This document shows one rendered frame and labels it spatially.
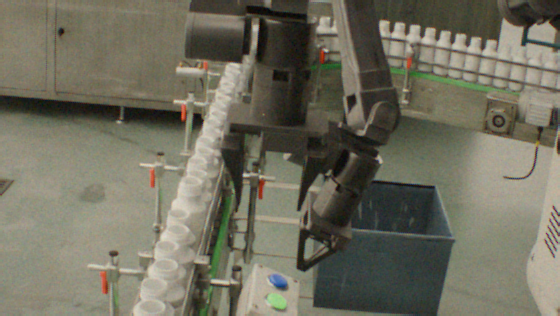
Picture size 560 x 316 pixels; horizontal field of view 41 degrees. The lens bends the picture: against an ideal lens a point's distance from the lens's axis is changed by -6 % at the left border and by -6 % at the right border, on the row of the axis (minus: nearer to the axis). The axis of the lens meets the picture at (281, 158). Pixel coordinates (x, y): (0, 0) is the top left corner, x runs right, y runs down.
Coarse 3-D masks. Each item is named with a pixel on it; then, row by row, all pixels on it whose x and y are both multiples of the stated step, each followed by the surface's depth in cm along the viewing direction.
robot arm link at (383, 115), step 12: (372, 108) 107; (384, 108) 106; (372, 120) 106; (384, 120) 106; (336, 132) 107; (348, 132) 108; (360, 132) 107; (372, 132) 106; (384, 132) 107; (336, 144) 106; (372, 144) 110; (384, 144) 107; (288, 156) 106; (300, 156) 106; (336, 156) 106; (324, 168) 107
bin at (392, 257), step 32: (384, 192) 210; (416, 192) 209; (288, 224) 185; (352, 224) 214; (384, 224) 213; (416, 224) 213; (448, 224) 187; (288, 256) 212; (352, 256) 183; (384, 256) 183; (416, 256) 182; (448, 256) 182; (320, 288) 187; (352, 288) 186; (384, 288) 186; (416, 288) 186
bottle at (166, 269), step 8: (160, 264) 117; (168, 264) 117; (176, 264) 116; (160, 272) 114; (168, 272) 114; (176, 272) 115; (168, 280) 114; (176, 280) 115; (168, 288) 115; (176, 288) 116; (168, 296) 115; (176, 296) 115; (176, 304) 115; (176, 312) 116
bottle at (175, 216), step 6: (174, 210) 133; (180, 210) 133; (186, 210) 133; (168, 216) 131; (174, 216) 133; (180, 216) 133; (186, 216) 131; (168, 222) 131; (174, 222) 130; (180, 222) 130; (186, 222) 131; (162, 234) 133; (192, 234) 134; (162, 240) 131; (192, 240) 132; (192, 246) 132
